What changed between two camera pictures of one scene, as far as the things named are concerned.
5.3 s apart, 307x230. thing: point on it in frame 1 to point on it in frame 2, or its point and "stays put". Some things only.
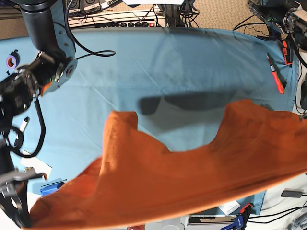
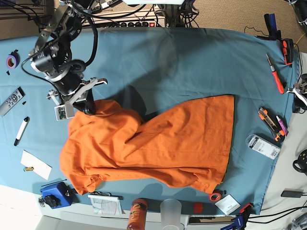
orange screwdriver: (277, 80) stays put
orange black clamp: (285, 51) stays put
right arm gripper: (13, 182) to (74, 94)
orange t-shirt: (253, 148) to (190, 143)
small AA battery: (27, 168) stays put
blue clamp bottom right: (240, 220) stays put
